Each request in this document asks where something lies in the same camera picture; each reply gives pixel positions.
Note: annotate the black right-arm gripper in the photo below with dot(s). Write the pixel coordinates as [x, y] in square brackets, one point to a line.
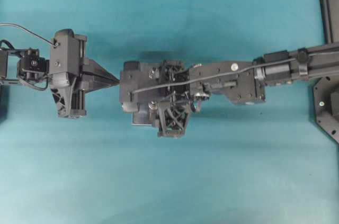
[176, 104]

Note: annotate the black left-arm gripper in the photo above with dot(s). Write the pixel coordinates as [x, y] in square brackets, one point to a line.
[69, 100]

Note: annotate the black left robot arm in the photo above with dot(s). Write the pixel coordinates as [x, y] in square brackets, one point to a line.
[26, 67]

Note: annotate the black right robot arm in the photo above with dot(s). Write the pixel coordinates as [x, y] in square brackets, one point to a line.
[244, 82]

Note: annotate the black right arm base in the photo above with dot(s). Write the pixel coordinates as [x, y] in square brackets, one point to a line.
[325, 91]

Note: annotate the lower threaded metal shaft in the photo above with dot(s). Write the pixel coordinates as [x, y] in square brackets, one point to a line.
[153, 107]

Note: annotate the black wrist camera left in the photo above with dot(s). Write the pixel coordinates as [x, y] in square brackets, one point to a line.
[65, 57]

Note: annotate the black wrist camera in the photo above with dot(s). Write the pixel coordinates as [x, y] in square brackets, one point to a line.
[135, 75]
[65, 57]

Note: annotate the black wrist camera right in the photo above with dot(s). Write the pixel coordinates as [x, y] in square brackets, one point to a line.
[135, 75]

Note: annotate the grey metal base plate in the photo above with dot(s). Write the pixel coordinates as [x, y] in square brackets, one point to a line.
[140, 119]

